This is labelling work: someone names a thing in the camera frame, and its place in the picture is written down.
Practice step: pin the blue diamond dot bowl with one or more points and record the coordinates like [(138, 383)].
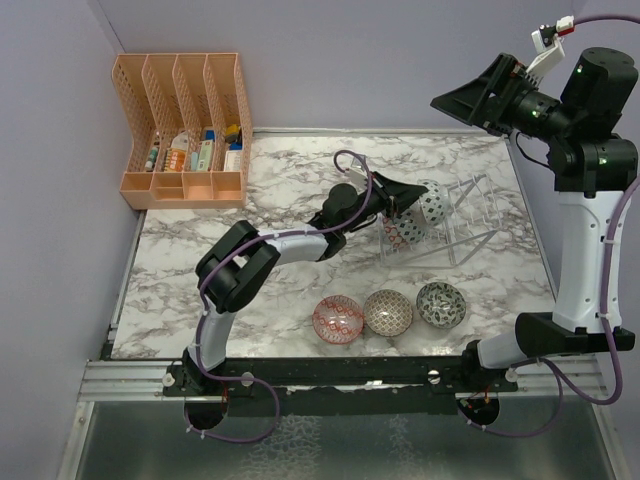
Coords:
[(411, 226)]

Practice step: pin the brown lattice pattern bowl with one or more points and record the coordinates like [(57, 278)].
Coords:
[(388, 313)]

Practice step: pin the black white leaf bowl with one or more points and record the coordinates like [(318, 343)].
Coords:
[(441, 305)]

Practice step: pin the yellow black toy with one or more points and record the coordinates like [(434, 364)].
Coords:
[(233, 134)]

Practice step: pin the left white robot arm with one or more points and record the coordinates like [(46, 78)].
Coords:
[(233, 271)]

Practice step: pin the small marker bottles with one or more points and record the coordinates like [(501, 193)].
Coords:
[(153, 153)]

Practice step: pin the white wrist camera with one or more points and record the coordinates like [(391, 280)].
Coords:
[(547, 41), (357, 174)]

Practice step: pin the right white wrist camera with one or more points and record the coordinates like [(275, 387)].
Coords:
[(547, 41)]

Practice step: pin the white wire dish rack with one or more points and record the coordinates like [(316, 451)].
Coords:
[(474, 219)]

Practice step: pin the aluminium extrusion frame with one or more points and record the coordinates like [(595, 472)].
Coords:
[(120, 381)]

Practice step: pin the orange white box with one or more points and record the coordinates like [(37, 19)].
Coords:
[(176, 153)]

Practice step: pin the red diamond pattern bowl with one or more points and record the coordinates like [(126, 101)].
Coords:
[(338, 319)]

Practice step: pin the peach plastic desk organizer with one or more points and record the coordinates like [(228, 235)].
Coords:
[(191, 128)]

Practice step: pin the blue triangle pattern bowl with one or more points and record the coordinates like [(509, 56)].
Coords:
[(392, 236)]

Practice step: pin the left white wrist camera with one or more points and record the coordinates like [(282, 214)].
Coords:
[(357, 174)]

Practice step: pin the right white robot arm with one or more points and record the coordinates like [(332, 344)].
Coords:
[(595, 171)]

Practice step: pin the green white box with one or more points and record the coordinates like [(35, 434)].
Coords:
[(201, 158)]

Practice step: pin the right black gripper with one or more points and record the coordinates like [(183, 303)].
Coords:
[(473, 103)]

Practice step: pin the black mounting rail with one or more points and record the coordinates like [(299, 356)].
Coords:
[(331, 386)]

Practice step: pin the pink pattern bowl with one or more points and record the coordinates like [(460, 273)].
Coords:
[(434, 204)]

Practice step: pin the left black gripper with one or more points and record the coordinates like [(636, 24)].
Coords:
[(395, 196)]

